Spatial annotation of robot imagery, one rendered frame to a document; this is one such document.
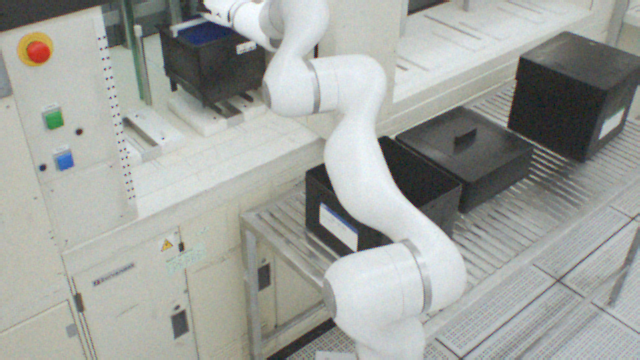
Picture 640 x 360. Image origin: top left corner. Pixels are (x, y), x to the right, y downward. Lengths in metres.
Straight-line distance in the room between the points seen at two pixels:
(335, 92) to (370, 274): 0.35
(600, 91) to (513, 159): 0.31
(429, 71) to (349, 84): 1.06
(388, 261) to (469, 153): 0.88
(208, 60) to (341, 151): 0.73
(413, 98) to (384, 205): 1.06
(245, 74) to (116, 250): 0.60
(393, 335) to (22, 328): 0.89
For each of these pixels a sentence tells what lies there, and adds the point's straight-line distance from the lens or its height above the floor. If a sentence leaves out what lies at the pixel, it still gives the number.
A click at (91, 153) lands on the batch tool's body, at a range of 1.47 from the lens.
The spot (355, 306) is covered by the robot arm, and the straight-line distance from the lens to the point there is 1.00.
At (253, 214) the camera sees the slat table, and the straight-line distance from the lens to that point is 1.76.
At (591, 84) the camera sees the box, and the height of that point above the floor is 1.01.
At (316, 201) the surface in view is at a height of 0.87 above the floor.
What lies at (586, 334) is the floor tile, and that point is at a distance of 2.66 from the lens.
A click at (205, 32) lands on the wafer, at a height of 1.12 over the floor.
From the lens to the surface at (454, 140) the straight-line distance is 1.90.
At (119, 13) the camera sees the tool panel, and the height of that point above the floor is 0.99.
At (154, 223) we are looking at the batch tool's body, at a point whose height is 0.84.
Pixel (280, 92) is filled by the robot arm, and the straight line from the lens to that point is 1.16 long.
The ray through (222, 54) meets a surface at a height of 1.10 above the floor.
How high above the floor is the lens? 1.89
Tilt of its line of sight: 37 degrees down
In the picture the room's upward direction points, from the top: 1 degrees clockwise
